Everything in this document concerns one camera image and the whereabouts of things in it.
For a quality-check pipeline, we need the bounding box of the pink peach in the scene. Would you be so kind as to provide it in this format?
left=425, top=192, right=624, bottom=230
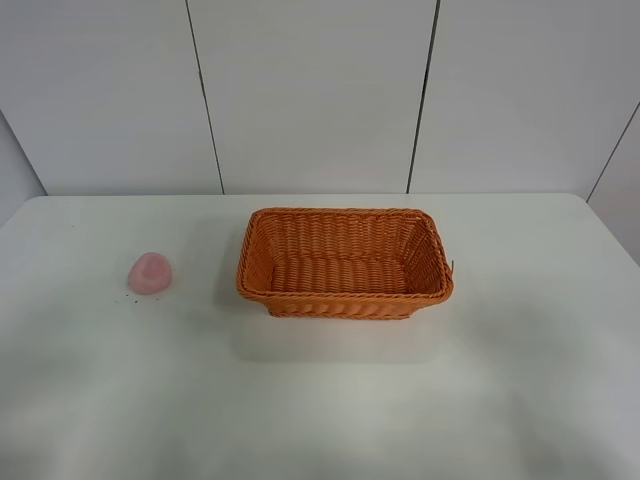
left=128, top=252, right=173, bottom=295

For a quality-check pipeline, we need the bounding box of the orange wicker basket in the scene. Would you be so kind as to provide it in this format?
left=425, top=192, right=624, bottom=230
left=236, top=208, right=454, bottom=320

